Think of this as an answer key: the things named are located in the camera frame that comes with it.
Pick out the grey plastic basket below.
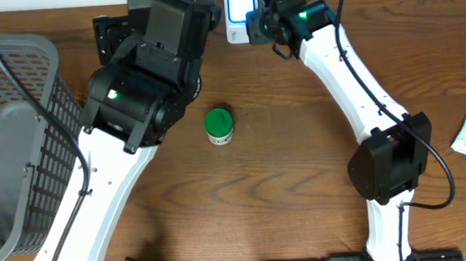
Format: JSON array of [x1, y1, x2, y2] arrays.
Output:
[[0, 34, 80, 261]]

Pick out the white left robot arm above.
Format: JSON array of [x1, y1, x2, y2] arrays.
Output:
[[34, 0, 222, 261]]

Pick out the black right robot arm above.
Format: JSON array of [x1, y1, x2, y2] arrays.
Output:
[[246, 0, 434, 261]]

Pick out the green lid jar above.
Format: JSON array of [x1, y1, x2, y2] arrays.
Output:
[[204, 108, 234, 145]]

